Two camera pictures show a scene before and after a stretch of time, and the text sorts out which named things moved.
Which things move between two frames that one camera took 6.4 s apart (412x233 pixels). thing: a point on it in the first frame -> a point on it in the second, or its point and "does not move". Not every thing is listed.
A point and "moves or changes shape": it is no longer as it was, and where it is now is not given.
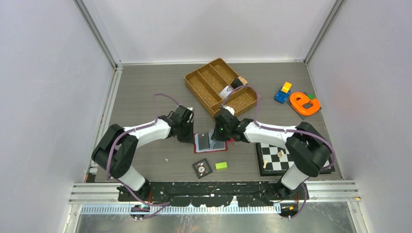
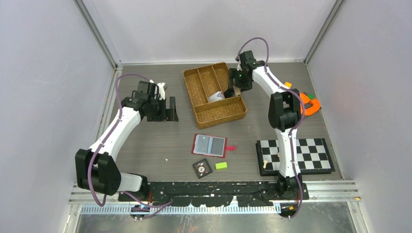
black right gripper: (217, 137) -> (244, 86)
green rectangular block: (221, 165) does not move
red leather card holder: (205, 142) moves or changes shape
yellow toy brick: (286, 87) does not move
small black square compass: (202, 168) does not move
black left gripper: (189, 138) -> (166, 114)
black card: (236, 83) moves or changes shape
